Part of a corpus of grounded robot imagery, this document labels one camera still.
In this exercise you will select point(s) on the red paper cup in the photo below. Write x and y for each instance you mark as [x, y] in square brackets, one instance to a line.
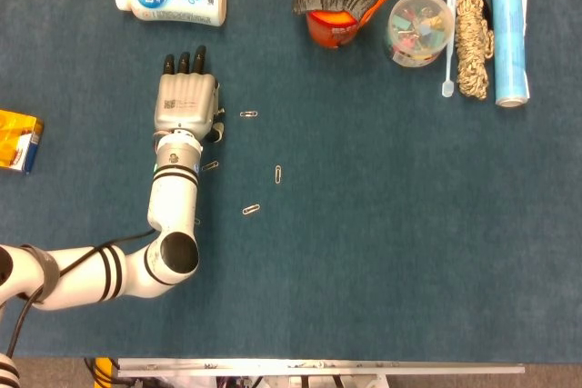
[334, 33]

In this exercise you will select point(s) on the small white plastic spoon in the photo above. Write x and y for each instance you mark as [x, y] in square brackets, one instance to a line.
[448, 88]

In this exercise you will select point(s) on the light blue film roll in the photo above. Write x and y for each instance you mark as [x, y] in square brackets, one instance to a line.
[507, 33]

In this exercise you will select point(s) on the aluminium rail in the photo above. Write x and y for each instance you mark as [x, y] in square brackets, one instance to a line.
[318, 366]

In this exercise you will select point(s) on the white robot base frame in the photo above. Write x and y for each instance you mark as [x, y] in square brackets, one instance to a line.
[300, 381]

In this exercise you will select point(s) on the white blue milk bottle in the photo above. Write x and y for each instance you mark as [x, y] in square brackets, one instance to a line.
[182, 2]

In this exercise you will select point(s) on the clear tub of binder clips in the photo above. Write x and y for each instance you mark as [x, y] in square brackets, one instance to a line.
[418, 29]

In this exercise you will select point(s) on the yellow blue carton box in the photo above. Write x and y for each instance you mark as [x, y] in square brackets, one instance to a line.
[16, 142]

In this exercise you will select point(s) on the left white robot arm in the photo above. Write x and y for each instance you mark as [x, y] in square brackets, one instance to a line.
[173, 197]

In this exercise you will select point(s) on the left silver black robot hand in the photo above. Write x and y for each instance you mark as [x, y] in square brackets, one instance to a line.
[184, 102]

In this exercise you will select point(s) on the blue felt table cover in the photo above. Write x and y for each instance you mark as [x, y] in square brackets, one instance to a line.
[364, 233]

